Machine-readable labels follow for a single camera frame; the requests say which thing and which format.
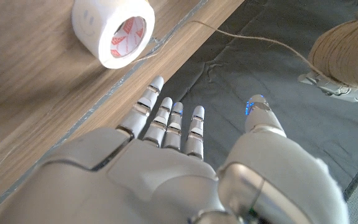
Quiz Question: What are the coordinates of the white tape roll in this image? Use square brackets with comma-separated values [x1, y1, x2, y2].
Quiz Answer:
[71, 0, 155, 70]

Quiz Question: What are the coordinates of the black backdrop curtain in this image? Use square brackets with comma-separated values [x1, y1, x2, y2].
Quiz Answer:
[147, 0, 358, 200]

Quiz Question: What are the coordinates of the jute twine spool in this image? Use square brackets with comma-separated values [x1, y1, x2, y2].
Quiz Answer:
[308, 14, 358, 91]

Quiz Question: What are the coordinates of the jute twine strand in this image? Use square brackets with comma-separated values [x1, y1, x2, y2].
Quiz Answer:
[132, 20, 332, 82]

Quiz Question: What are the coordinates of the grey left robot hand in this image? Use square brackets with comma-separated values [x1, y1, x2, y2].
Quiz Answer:
[297, 4, 358, 103]

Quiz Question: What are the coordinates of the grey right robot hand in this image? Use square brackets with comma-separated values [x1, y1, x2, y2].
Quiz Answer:
[0, 75, 349, 224]

